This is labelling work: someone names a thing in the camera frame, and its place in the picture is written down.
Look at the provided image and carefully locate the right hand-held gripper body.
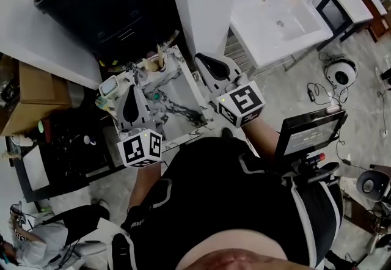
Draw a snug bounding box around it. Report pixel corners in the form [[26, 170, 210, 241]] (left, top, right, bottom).
[[210, 75, 266, 129]]

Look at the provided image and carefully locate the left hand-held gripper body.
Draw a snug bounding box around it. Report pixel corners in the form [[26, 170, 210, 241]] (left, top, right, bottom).
[[117, 121, 163, 169]]

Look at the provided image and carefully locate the person's right forearm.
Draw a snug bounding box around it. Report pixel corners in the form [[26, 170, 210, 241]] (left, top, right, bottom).
[[242, 115, 280, 161]]

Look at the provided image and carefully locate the person's left forearm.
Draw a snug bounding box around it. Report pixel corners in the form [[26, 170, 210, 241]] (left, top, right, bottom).
[[127, 162, 163, 213]]

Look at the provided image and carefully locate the yellow green plastic toy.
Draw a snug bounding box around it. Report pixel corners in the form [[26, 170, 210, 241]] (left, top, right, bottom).
[[95, 96, 111, 111]]

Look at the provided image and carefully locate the white soap dish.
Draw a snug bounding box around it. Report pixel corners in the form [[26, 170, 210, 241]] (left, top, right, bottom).
[[98, 75, 120, 98]]

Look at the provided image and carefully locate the marble pattern sink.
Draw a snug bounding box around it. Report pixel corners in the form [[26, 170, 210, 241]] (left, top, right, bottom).
[[112, 45, 211, 153]]

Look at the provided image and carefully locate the chrome faucet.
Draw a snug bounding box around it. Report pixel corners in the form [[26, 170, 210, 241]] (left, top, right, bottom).
[[130, 62, 146, 85]]

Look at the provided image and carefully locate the grey bin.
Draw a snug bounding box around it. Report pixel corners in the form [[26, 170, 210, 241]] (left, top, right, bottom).
[[68, 81, 85, 108]]

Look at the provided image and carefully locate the white ceramic sink basin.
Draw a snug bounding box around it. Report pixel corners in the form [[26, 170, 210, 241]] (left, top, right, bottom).
[[229, 0, 334, 70]]

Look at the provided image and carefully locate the black low table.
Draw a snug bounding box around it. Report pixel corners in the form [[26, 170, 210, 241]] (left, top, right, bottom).
[[5, 115, 120, 202]]

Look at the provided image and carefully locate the white pillar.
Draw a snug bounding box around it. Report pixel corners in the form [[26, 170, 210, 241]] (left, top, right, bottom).
[[164, 0, 242, 56]]

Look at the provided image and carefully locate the black tablet monitor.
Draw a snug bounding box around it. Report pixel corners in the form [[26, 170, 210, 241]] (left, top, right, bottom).
[[274, 109, 348, 159]]

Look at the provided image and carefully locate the brown cardboard box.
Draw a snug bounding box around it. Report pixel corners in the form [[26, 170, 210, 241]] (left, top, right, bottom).
[[0, 59, 73, 137]]

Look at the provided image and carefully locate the person's black clothed body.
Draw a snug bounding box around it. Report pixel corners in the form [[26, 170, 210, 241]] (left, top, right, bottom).
[[111, 136, 345, 270]]

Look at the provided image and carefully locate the white round device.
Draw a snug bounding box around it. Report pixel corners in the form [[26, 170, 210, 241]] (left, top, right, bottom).
[[324, 54, 358, 88]]

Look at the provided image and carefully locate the large black cabinet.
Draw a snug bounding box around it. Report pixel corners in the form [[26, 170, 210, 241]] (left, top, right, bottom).
[[33, 0, 181, 56]]

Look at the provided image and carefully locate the black side table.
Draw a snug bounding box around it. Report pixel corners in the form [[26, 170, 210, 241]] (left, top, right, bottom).
[[316, 0, 375, 43]]

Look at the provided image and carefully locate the grey round device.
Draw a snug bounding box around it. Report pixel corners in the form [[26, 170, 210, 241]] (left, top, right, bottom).
[[356, 170, 391, 202]]

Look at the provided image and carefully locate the metal wire rack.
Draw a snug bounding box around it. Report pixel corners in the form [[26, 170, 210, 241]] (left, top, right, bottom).
[[224, 29, 249, 68]]

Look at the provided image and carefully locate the black floor cable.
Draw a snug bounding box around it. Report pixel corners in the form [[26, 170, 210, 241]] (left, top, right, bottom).
[[307, 82, 349, 104]]

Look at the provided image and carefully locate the black monitor mount handle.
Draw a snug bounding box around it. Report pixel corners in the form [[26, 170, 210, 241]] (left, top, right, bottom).
[[282, 152, 340, 187]]

